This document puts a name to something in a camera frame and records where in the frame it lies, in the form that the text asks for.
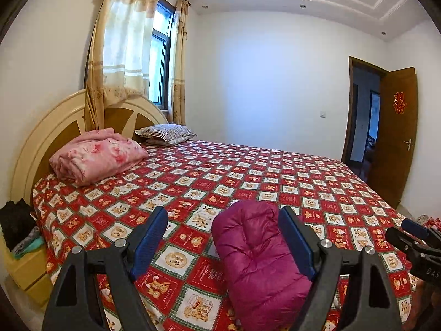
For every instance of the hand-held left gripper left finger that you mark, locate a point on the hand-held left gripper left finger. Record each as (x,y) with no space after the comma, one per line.
(150,241)

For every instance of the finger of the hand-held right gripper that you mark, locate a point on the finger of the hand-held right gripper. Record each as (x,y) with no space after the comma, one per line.
(415,227)
(399,238)

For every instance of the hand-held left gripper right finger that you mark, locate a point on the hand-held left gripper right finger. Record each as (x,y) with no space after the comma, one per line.
(298,244)

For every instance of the purple down jacket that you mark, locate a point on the purple down jacket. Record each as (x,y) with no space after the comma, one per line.
(255,258)

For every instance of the person's right forearm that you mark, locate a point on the person's right forearm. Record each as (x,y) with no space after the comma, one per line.
(427,303)

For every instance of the pile of clothes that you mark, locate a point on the pile of clothes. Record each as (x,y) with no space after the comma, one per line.
(430,220)

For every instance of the black clothes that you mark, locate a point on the black clothes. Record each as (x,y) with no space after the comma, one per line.
(15,224)

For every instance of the red printed bedspread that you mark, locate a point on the red printed bedspread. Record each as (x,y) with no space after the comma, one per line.
(206,186)

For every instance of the brown wooden door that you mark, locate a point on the brown wooden door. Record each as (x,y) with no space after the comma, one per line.
(389,144)

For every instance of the pink folded blanket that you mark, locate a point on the pink folded blanket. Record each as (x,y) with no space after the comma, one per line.
(96,158)

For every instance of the striped pillow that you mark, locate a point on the striped pillow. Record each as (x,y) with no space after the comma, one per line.
(168,133)

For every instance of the green grey cloth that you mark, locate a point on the green grey cloth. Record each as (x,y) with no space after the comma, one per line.
(31,244)

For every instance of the red paper door decoration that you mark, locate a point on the red paper door decoration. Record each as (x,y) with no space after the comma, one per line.
(399,102)

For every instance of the yellow nightstand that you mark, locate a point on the yellow nightstand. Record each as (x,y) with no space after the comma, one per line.
(27,275)

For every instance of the cream wooden bed headboard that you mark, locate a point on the cream wooden bed headboard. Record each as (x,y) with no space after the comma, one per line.
(44,127)

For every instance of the dark framed window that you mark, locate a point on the dark framed window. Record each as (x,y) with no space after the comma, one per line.
(160,69)

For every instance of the narrow beige curtain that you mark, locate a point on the narrow beige curtain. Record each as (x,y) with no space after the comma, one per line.
(179,58)

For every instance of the wide beige sheer curtain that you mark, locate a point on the wide beige sheer curtain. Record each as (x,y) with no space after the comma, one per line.
(120,41)

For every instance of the brown door frame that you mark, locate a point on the brown door frame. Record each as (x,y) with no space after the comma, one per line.
(346,117)

